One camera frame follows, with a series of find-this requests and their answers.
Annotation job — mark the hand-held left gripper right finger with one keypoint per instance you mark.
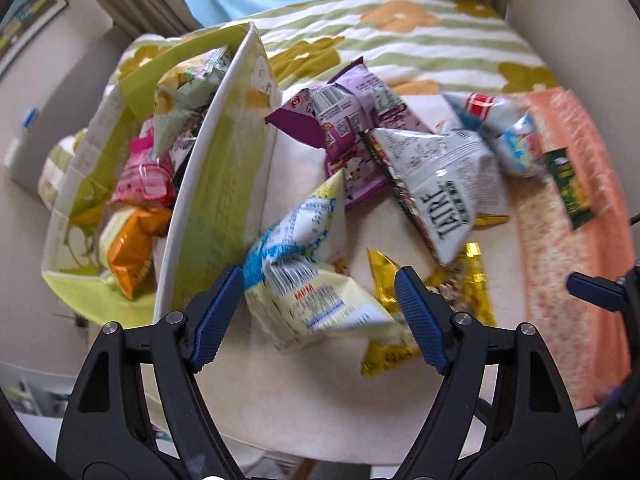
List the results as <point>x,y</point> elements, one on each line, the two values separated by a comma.
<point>422,320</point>

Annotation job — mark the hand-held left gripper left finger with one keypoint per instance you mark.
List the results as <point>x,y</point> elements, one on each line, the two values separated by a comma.
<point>215,320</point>

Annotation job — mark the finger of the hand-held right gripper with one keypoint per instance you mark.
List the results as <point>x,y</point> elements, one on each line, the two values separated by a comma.
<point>590,285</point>

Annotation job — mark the blue white yellow snack packet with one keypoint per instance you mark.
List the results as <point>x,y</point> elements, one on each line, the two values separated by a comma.
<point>305,270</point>

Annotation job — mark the orange snack packet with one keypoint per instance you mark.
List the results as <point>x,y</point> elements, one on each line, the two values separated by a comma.
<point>132,255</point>

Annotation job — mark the green cardboard box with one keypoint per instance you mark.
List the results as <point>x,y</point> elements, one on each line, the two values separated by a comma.
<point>225,185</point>

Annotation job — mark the pink snack packet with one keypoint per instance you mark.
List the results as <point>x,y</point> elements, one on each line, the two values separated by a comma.
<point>142,177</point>

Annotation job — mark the pale green snack packet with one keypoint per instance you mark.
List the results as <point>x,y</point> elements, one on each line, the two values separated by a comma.
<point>192,92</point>

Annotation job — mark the orange patterned cloth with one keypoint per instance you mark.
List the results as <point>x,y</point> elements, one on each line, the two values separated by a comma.
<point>565,285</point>

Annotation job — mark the gold snack packet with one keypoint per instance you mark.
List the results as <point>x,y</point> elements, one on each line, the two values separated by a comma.
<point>450,300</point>

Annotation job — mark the dark green snack packet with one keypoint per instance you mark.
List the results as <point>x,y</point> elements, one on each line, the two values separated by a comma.
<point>575,190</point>

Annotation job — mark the small white table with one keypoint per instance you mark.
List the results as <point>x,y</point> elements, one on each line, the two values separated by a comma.
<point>310,410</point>

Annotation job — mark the white black print snack packet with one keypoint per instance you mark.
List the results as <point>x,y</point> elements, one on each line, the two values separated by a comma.
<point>445,180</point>

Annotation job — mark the red white blue snack packet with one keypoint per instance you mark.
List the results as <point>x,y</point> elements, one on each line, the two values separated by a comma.
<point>505,130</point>

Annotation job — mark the purple snack packet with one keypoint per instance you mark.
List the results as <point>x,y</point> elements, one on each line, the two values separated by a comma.
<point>350,105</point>

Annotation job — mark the small white box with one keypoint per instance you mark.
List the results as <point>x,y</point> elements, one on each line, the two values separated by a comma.
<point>11,152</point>

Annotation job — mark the grey bed headboard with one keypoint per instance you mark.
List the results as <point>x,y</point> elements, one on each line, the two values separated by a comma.
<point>75,90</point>

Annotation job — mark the blue white bottle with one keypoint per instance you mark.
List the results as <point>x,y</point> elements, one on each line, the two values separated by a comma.
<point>30,117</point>

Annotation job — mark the floral striped blanket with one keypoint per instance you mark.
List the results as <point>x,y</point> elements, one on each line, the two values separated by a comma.
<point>450,45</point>

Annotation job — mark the framed houses picture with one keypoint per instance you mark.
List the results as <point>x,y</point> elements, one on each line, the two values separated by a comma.
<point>25,20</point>

